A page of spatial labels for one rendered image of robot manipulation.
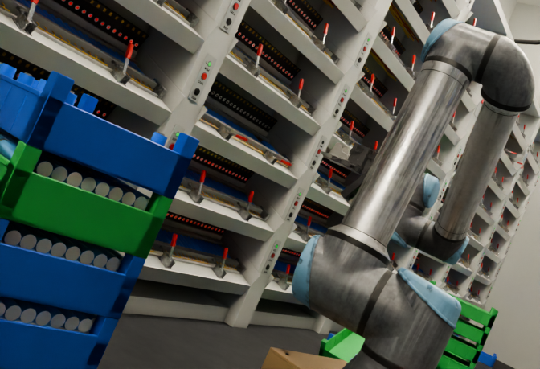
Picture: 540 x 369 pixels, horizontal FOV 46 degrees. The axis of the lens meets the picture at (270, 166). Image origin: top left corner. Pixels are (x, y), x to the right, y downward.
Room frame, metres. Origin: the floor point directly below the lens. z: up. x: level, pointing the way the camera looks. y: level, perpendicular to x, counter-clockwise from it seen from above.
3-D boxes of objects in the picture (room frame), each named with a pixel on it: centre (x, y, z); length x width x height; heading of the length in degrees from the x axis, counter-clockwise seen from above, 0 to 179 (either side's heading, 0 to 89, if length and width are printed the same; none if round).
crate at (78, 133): (0.83, 0.27, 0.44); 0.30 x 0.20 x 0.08; 44
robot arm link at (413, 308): (1.34, -0.40, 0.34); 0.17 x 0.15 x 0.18; 71
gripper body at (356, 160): (1.95, -0.27, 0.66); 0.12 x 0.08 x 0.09; 58
